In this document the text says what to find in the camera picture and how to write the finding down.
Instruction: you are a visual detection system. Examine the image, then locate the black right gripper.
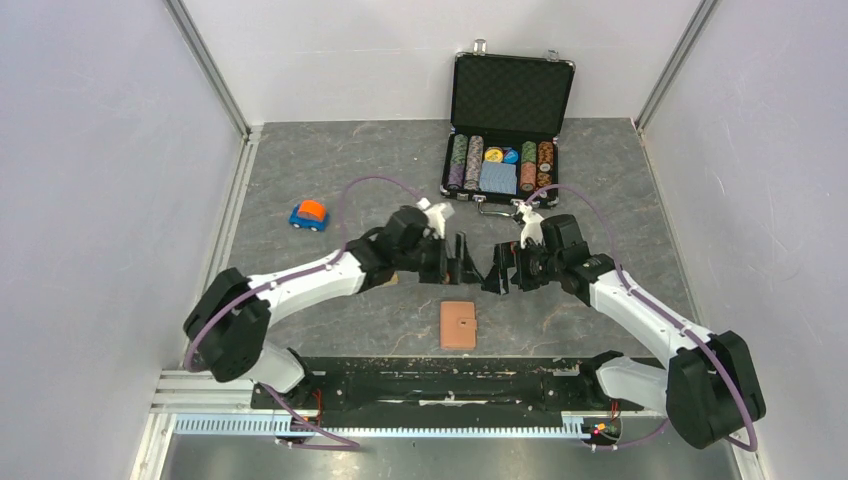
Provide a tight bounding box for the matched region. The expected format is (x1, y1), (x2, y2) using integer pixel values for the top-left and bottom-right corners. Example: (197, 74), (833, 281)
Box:
(481, 238), (563, 295)

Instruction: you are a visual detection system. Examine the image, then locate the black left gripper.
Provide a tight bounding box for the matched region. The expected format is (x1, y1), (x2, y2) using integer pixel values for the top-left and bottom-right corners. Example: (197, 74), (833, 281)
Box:
(394, 231), (483, 285)

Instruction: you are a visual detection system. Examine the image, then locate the tan leather card holder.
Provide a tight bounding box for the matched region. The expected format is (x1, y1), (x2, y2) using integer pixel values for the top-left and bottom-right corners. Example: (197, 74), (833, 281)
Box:
(439, 301), (477, 351)

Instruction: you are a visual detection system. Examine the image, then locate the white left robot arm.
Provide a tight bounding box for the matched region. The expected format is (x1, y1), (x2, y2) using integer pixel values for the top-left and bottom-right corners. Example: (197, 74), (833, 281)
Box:
(183, 203), (482, 408)

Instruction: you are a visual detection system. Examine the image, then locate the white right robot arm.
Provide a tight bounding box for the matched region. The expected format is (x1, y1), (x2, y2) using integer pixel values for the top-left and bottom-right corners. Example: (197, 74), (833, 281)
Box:
(484, 212), (767, 451)

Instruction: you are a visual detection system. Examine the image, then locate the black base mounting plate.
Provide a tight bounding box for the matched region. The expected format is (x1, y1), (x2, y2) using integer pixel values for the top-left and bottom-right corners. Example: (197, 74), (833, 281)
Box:
(283, 357), (644, 412)

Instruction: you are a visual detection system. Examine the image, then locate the black poker chip case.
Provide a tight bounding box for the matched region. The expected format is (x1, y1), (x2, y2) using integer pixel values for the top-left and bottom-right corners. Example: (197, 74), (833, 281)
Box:
(439, 52), (576, 208)

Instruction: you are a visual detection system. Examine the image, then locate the blue orange toy car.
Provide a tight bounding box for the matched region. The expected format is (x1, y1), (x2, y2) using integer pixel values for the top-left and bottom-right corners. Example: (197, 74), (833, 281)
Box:
(288, 200), (329, 232)

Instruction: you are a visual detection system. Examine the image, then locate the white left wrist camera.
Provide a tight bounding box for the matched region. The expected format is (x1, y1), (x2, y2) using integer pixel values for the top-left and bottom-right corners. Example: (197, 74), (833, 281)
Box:
(416, 198), (455, 240)

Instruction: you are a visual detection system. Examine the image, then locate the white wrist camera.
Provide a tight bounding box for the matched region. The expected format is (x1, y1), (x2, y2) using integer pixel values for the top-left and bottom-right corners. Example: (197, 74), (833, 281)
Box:
(416, 198), (455, 240)
(516, 202), (544, 249)

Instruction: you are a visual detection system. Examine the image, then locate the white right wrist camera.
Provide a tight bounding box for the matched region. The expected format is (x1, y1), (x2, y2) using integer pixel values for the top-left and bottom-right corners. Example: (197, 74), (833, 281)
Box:
(516, 202), (544, 249)

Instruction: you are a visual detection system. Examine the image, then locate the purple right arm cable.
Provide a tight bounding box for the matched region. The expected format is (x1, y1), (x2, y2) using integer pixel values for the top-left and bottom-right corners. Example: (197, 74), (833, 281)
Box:
(523, 184), (760, 453)

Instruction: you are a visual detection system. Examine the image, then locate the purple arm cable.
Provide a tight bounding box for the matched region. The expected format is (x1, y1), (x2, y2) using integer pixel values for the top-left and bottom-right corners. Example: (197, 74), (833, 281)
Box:
(523, 184), (760, 453)
(182, 175), (429, 452)

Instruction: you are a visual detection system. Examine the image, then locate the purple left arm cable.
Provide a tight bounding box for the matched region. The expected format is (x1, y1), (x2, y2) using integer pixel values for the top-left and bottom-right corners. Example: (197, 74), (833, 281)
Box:
(182, 175), (429, 452)

